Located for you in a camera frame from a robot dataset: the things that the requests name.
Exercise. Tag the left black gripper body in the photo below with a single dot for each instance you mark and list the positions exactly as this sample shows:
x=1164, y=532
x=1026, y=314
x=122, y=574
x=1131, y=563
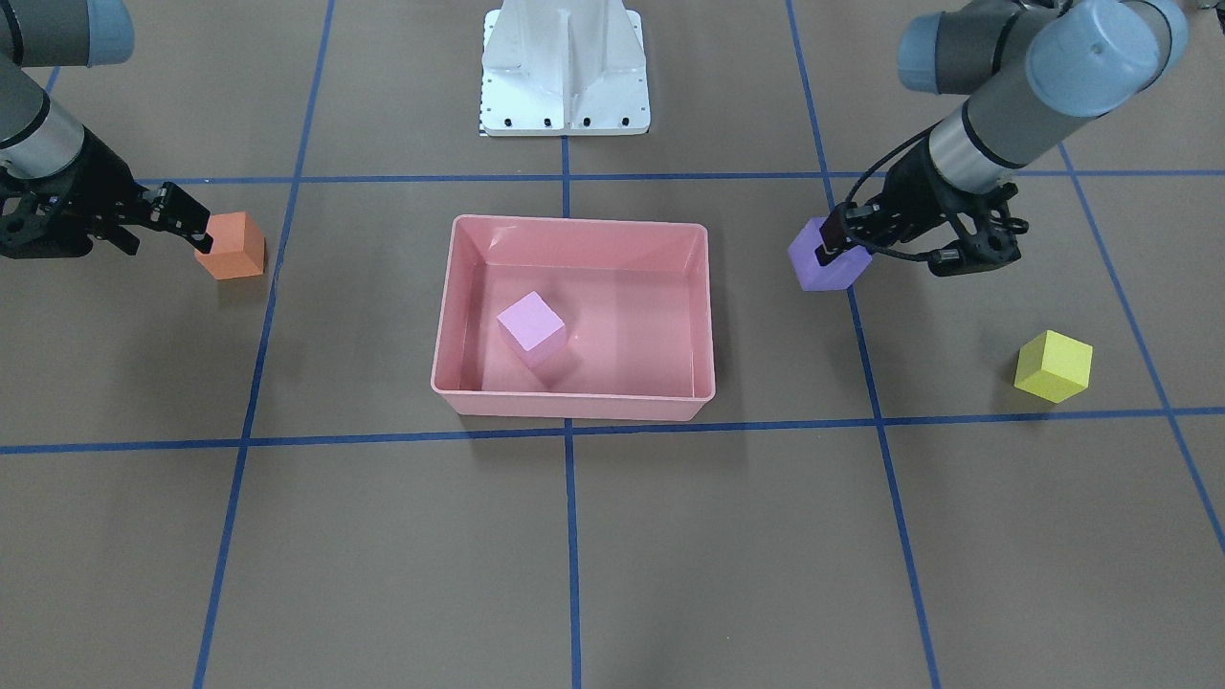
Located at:
x=914, y=195

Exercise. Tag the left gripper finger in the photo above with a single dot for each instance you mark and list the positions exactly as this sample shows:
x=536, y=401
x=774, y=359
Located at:
x=825, y=256
x=835, y=238

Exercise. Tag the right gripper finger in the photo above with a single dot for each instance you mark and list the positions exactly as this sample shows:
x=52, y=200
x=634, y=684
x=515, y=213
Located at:
x=175, y=211
x=202, y=243

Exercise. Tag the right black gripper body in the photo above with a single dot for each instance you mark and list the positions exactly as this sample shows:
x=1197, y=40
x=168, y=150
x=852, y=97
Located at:
x=100, y=174

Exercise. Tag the purple foam block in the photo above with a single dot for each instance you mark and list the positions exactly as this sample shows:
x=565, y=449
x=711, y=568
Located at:
x=816, y=269

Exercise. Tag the orange foam block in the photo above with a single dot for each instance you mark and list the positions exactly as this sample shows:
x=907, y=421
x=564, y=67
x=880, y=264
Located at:
x=238, y=247

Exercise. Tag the pink foam block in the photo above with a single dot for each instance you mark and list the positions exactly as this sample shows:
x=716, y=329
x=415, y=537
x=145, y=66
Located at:
x=534, y=331

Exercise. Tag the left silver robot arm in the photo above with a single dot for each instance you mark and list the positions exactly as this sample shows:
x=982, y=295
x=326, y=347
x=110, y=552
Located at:
x=1031, y=73

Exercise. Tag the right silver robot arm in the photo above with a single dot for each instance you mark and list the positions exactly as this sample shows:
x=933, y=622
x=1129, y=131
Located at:
x=39, y=137

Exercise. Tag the pink plastic bin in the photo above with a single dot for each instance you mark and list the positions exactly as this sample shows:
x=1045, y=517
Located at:
x=635, y=296

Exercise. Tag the yellow foam block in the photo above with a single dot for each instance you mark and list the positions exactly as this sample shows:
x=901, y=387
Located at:
x=1054, y=367

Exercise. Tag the white pedestal column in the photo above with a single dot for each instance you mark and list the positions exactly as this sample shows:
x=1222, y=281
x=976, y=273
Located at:
x=563, y=69

